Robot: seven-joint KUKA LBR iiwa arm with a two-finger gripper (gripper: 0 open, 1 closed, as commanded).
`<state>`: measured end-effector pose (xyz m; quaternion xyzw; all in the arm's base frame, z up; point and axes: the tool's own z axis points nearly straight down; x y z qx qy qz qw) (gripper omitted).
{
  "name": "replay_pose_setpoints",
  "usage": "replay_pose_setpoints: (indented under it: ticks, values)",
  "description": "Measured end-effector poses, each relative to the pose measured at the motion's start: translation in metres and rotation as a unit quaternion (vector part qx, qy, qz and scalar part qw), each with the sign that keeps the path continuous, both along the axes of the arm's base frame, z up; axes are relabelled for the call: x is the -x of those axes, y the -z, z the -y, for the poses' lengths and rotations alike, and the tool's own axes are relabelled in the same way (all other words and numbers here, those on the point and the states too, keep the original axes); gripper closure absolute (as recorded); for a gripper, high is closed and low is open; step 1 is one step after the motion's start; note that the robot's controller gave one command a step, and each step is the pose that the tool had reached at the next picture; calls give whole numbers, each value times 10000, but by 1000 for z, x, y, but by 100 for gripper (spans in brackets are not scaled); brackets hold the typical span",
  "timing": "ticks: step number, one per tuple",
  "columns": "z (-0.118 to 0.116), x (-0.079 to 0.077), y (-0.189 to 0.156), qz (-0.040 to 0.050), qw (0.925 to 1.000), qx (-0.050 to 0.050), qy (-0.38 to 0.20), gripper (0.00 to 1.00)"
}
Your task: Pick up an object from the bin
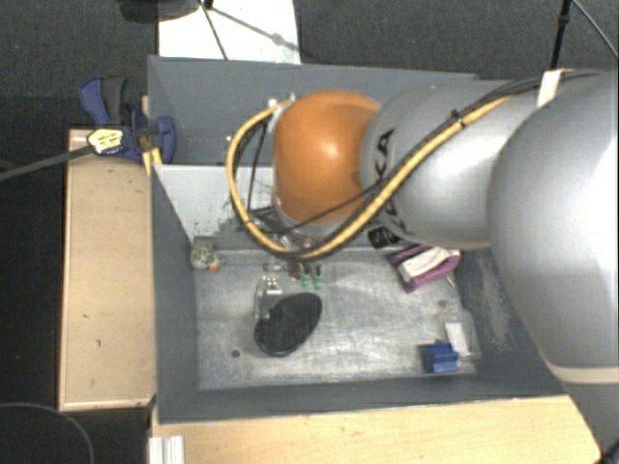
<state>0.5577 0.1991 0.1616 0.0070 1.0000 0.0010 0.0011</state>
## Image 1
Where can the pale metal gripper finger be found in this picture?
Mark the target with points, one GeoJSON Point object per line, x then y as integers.
{"type": "Point", "coordinates": [263, 302]}
{"type": "Point", "coordinates": [271, 279]}

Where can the grey metal bin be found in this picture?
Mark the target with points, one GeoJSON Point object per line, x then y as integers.
{"type": "Point", "coordinates": [367, 327]}

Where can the purple and white box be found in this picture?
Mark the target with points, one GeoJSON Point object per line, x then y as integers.
{"type": "Point", "coordinates": [425, 269]}

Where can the pale wood board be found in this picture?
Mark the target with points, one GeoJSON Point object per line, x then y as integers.
{"type": "Point", "coordinates": [106, 278]}

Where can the blue plastic block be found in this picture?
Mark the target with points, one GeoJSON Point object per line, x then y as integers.
{"type": "Point", "coordinates": [439, 357]}

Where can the clear plastic packet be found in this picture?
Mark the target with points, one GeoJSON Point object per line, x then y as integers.
{"type": "Point", "coordinates": [462, 336]}

